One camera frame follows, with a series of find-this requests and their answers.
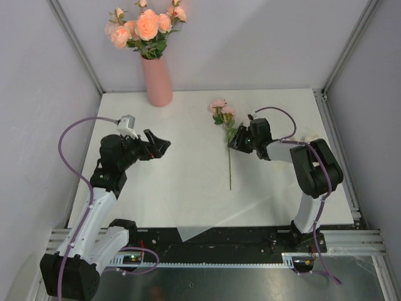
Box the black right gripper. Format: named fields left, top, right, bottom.
left=227, top=126, right=258, bottom=154

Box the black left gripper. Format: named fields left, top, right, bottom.
left=118, top=129, right=170, bottom=171

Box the white wrapping paper sheet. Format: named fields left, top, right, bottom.
left=131, top=93, right=302, bottom=240

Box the cream printed ribbon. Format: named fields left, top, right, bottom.
left=289, top=127, right=320, bottom=143

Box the peach rose stem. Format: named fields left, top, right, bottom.
left=133, top=1, right=172, bottom=60
left=156, top=0, right=187, bottom=59
left=110, top=20, right=140, bottom=50

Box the pale pink rose stem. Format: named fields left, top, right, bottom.
left=105, top=7, right=125, bottom=39

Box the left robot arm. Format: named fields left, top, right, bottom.
left=39, top=129, right=171, bottom=300

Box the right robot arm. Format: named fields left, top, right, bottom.
left=228, top=119, right=344, bottom=251

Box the pink cylindrical vase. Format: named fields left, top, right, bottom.
left=141, top=56, right=173, bottom=107

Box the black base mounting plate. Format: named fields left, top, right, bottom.
left=128, top=226, right=327, bottom=261

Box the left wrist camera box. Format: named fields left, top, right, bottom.
left=117, top=115, right=138, bottom=139

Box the white slotted cable duct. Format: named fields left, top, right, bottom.
left=108, top=252, right=316, bottom=272

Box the aluminium front rail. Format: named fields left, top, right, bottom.
left=45, top=229, right=388, bottom=256

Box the left aluminium frame post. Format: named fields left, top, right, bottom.
left=46, top=0, right=104, bottom=96

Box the aluminium frame post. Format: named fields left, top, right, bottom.
left=46, top=0, right=104, bottom=96
left=321, top=0, right=382, bottom=95

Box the right aluminium frame post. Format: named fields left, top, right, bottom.
left=321, top=0, right=382, bottom=95

